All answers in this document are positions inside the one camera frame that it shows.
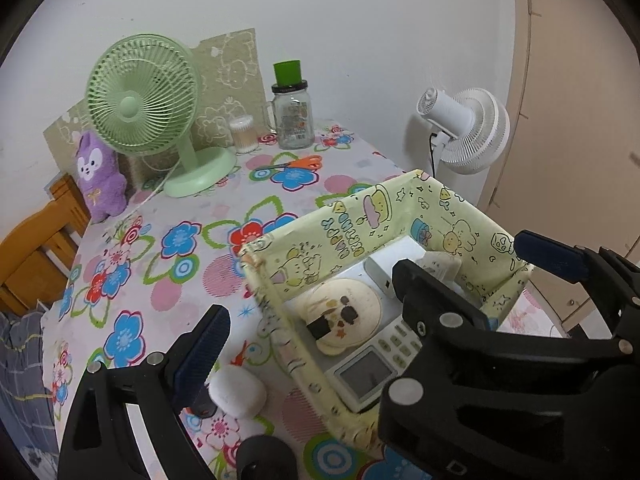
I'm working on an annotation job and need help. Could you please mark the patterned beige board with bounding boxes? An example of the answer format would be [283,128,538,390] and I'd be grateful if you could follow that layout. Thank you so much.
[42,27,268,171]

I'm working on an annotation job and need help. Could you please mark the yellow cartoon print box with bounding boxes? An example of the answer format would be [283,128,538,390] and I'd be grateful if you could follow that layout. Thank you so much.
[237,169,536,448]

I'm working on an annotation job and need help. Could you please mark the small black object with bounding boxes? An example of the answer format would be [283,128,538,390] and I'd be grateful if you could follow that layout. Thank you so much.
[306,317,333,343]

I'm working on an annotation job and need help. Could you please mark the purple plush toy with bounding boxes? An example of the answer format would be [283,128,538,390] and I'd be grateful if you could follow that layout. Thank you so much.
[75,130,128,223]

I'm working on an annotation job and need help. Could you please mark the white standing fan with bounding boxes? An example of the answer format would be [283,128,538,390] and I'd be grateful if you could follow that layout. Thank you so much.
[416,86,511,177]

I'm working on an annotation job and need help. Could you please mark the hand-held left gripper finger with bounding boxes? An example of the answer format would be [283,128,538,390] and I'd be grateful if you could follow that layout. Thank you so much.
[57,304,232,480]

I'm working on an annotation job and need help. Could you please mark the glass jar with green lid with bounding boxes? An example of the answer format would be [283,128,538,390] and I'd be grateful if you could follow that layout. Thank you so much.
[265,60,316,151]

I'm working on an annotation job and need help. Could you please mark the cream round bear-eared case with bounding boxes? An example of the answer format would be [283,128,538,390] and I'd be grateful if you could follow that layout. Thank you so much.
[292,280,385,357]

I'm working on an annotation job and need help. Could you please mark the white rounded earbuds case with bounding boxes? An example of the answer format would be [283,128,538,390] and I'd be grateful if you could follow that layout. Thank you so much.
[207,364,268,418]

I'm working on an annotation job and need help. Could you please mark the wooden chair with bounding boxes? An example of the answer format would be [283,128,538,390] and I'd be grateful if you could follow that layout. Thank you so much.
[0,172,93,316]

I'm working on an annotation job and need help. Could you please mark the white fan cable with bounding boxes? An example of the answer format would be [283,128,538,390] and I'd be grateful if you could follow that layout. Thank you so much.
[125,160,181,221]

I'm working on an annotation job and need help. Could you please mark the white charger block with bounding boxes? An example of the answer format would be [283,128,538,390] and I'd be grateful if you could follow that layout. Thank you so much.
[364,255,401,291]

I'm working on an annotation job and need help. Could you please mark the beige wooden door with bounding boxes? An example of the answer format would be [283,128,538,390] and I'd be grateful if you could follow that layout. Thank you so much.
[487,0,640,341]

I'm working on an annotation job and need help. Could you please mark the white calculator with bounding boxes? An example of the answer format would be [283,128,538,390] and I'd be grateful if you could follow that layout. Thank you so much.
[324,317,426,413]

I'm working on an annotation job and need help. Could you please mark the black round holder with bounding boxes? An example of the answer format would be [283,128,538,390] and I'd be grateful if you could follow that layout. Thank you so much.
[236,435,301,480]

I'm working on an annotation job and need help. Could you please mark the grey plaid blanket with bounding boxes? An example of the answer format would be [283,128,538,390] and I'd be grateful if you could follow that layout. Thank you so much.
[0,310,61,480]

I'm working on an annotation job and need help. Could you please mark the cotton swab container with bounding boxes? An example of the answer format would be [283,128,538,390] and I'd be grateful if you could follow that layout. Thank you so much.
[228,115,260,155]

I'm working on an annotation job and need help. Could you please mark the orange handled scissors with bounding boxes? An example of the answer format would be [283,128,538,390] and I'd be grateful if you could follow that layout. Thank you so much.
[255,156,323,173]

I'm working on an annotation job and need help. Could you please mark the green desk fan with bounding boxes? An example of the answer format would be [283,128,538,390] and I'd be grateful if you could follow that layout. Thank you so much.
[86,34,238,198]

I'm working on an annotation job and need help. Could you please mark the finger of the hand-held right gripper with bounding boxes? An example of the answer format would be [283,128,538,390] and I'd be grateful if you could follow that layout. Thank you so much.
[515,230,640,311]
[378,259,640,480]

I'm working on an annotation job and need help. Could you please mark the white plug adapter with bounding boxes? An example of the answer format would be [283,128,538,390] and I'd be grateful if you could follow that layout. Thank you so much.
[417,252,463,286]

